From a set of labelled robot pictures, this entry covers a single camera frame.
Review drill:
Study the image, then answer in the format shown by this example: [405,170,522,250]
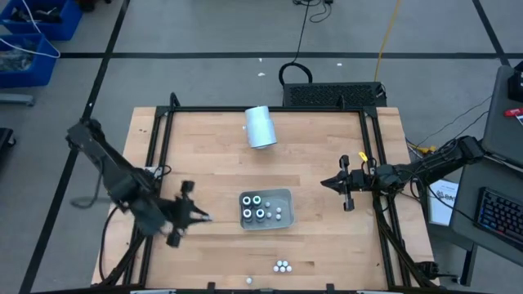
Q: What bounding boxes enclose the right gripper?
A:
[320,154,375,212]

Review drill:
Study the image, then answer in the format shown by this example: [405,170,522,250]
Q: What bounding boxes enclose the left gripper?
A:
[161,181,213,247]

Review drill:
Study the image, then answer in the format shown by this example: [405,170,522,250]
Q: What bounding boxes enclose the grey plastic bin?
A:
[238,187,295,232]

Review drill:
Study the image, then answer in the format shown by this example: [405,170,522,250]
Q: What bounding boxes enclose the black mesh computer case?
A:
[281,81,388,108]

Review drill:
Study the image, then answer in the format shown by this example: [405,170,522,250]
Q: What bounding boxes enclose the yellow connector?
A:
[412,142,437,155]

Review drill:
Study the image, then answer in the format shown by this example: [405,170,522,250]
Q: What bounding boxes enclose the white printed paper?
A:
[427,178,461,227]

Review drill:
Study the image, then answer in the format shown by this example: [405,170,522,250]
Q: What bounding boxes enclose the grey desk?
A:
[481,65,523,168]
[449,151,523,269]

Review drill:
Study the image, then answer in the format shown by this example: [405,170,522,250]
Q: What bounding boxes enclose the black keyboard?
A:
[473,186,523,252]

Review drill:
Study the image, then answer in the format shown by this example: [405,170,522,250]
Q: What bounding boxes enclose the black desk device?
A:
[507,60,523,103]

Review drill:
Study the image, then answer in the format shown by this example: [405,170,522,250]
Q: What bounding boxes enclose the blue plastic storage bin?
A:
[0,33,60,89]
[0,0,84,42]

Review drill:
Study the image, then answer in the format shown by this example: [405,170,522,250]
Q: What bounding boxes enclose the grey metal bar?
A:
[0,92,36,107]

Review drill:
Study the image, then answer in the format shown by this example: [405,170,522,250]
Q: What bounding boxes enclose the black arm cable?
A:
[97,203,138,283]

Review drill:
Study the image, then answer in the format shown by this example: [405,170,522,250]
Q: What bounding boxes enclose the black aluminium rig frame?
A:
[92,91,441,292]

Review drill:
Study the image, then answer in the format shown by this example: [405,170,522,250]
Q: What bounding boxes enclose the black hanging cable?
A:
[278,0,315,87]

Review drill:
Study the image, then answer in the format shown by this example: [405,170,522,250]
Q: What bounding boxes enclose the yellow hanging cable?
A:
[373,0,404,82]

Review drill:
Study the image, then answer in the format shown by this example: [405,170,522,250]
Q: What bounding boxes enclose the thin black cable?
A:
[292,0,334,24]

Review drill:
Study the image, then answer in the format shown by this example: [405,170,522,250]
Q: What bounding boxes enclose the white cable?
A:
[0,0,61,60]

